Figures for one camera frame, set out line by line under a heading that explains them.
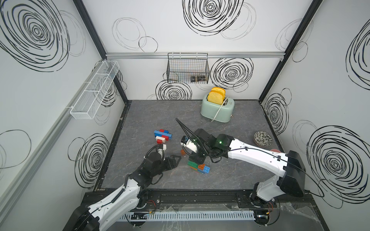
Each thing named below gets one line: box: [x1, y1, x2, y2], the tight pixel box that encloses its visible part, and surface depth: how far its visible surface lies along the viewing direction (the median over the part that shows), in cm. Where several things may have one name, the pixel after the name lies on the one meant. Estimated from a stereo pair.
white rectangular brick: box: [155, 135, 166, 143], surface depth 97 cm
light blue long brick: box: [153, 130, 172, 140], surface depth 99 cm
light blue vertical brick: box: [197, 165, 211, 174], surface depth 79 cm
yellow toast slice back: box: [209, 86, 226, 98], surface depth 98 cm
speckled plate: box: [253, 130, 273, 148], surface depth 97 cm
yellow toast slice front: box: [208, 90, 225, 106], surface depth 98 cm
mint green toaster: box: [200, 94, 236, 123], surface depth 99 cm
